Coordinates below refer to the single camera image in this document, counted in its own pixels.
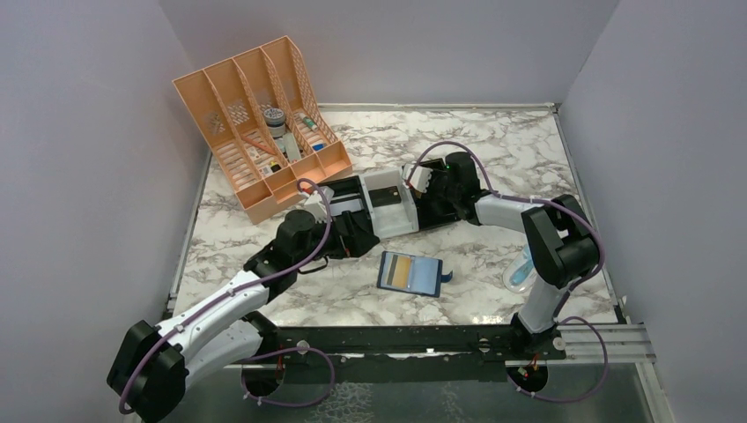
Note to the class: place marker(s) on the orange plastic file organizer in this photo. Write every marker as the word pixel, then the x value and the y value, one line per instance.
pixel 226 101

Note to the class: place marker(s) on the left black plastic bin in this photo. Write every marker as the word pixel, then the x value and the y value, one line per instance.
pixel 352 222

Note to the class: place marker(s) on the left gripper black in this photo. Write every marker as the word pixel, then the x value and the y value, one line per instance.
pixel 355 232

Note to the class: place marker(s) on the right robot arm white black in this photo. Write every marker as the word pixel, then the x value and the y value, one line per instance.
pixel 564 248

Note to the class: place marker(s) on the silver credit card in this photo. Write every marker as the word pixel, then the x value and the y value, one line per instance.
pixel 347 205

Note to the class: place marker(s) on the grey round tape roll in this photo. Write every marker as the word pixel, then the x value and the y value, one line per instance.
pixel 275 119

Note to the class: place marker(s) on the green white marker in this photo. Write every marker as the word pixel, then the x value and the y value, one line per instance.
pixel 308 121

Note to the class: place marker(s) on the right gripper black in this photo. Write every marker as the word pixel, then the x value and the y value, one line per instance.
pixel 425 201

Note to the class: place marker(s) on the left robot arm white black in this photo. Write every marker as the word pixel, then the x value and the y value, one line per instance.
pixel 154 363

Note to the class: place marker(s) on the blue leather card holder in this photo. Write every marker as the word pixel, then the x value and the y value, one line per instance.
pixel 427 275

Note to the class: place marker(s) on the black plastic bin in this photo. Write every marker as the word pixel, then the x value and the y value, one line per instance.
pixel 352 222
pixel 442 203

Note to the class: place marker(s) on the right black plastic bin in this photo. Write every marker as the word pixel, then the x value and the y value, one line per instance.
pixel 442 203

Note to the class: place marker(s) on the orange pencil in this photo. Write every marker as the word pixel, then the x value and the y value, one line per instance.
pixel 259 145

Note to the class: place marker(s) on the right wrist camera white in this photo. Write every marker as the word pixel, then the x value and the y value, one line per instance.
pixel 417 177

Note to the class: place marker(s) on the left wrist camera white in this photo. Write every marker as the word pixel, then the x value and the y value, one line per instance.
pixel 317 202

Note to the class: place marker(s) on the black metal base rail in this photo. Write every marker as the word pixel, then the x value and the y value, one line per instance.
pixel 381 354

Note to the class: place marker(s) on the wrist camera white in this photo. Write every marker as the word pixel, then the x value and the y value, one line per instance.
pixel 417 177
pixel 317 202

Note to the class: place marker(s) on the black credit card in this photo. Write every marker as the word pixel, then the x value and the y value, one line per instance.
pixel 384 196

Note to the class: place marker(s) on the clear blue plastic case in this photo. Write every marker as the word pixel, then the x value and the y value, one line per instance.
pixel 520 274

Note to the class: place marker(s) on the white plastic bin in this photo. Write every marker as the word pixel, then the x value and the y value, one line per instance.
pixel 392 208

